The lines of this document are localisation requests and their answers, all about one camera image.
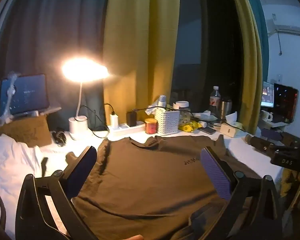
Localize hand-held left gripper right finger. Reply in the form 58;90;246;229
200;146;283;240

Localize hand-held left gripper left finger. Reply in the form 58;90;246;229
15;145;98;240

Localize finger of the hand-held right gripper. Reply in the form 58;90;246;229
245;134;281;156

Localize brown t-shirt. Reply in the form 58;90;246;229
71;134;265;240

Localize white mug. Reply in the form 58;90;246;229
260;110;273;122

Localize white tissue box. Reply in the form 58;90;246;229
219;112;246;138

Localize white desk lamp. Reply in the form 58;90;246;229
62;57;109;140

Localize dark smartphone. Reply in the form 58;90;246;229
199;126;217;135

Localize computer monitor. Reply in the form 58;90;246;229
261;81;275;108

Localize steel thermos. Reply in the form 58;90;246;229
220;97;232;123

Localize yellow packet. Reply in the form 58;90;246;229
179;121;199;132

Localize white power strip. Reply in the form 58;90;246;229
107;121;147;138

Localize clear water bottle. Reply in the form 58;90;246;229
209;86;221;116

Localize cardboard box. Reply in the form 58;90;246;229
0;116;53;148

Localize white plastic basket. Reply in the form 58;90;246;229
155;109;181;136

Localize glass jar with white lid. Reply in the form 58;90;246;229
175;101;192;127

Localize white crumpled cloth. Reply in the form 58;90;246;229
0;134;73;230

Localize black charger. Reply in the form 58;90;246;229
126;111;138;127

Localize narrow yellow curtain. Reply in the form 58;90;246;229
227;0;263;133

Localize red tin can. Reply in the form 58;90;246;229
145;118;157;134

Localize crumpled plastic bag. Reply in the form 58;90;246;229
145;100;165;115

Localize dark tablet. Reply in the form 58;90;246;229
0;74;50;117

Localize dark window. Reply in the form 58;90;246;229
170;0;248;113

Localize wide yellow curtain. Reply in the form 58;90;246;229
102;0;182;130

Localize teal curtain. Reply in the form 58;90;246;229
0;0;113;132

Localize black cable bundle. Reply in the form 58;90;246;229
51;130;67;147

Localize black lamp cable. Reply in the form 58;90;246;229
79;105;111;139

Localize black black-charger cable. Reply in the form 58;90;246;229
132;106;176;113

